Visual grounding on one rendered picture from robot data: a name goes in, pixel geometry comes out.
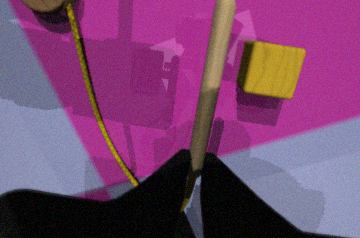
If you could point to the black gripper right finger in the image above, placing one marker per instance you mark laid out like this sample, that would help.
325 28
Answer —
230 209

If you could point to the yellow wooden block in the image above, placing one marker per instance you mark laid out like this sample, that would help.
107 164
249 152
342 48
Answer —
270 69

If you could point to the yellow string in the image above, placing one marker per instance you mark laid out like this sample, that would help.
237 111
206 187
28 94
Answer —
220 34

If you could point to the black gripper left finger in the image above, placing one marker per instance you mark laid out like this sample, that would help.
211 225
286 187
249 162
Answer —
149 210

